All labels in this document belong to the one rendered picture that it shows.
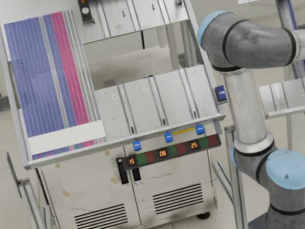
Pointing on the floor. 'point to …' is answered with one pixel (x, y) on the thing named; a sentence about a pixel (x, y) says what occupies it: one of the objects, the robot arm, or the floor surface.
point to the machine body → (76, 175)
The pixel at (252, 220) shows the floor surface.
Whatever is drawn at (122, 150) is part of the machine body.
